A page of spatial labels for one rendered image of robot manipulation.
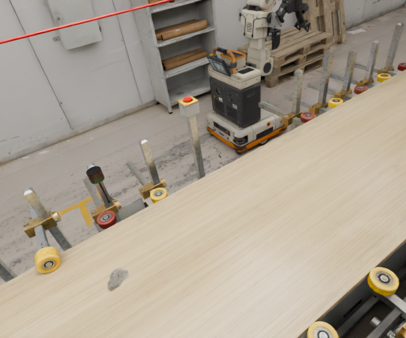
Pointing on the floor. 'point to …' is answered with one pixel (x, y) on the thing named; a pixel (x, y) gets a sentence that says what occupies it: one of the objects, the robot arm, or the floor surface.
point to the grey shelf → (176, 47)
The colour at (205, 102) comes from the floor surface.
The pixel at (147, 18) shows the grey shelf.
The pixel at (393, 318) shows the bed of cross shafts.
